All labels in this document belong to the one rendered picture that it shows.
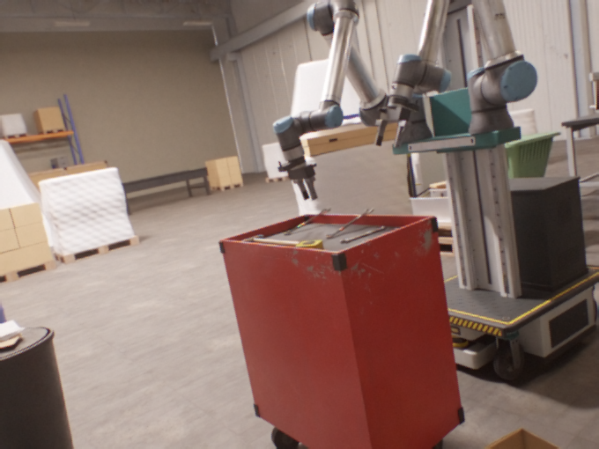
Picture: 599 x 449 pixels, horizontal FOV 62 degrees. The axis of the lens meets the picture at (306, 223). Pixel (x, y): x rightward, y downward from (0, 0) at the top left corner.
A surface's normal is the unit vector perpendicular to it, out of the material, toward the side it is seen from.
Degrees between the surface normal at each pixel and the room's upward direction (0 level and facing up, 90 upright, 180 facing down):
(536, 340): 90
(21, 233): 90
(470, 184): 90
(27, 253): 90
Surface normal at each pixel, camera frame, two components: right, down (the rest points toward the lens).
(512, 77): 0.20, 0.22
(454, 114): -0.82, 0.24
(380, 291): 0.62, 0.03
